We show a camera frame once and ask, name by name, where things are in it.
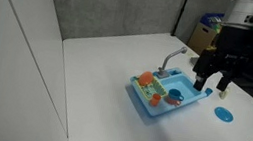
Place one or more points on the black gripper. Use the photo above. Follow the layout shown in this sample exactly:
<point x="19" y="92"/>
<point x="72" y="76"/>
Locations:
<point x="233" y="50"/>

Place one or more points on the blue cup with handle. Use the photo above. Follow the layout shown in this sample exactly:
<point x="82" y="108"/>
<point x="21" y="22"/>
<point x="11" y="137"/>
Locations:
<point x="175" y="94"/>

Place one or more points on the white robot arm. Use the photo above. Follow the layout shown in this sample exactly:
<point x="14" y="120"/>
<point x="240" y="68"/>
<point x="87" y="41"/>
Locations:
<point x="239" y="14"/>

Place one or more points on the small blue cup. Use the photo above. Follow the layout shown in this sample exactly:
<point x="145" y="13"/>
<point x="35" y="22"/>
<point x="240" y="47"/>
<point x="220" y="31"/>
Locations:
<point x="208" y="91"/>

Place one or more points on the round blue plate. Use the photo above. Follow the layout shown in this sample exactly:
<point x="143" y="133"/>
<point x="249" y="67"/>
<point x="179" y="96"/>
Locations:
<point x="223" y="114"/>

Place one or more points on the small orange cup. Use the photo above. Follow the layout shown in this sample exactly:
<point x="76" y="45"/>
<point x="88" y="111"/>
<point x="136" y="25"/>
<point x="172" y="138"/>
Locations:
<point x="155" y="99"/>

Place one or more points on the orange toy plate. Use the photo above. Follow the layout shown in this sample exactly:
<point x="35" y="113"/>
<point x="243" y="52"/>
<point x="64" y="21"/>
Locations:
<point x="145" y="78"/>

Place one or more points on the cream toy shell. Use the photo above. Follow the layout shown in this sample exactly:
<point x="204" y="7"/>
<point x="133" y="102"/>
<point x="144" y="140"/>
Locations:
<point x="224" y="94"/>

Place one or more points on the light blue toy sink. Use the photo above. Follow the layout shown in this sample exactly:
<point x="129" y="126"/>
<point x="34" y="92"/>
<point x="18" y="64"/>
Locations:
<point x="175" y="79"/>

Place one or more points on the yellow-green dish rack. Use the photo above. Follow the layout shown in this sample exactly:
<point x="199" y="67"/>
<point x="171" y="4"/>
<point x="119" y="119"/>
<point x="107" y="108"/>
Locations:
<point x="147" y="91"/>

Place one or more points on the black tripod stand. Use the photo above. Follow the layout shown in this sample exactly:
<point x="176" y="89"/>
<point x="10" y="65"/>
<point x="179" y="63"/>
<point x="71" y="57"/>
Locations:
<point x="184" y="3"/>

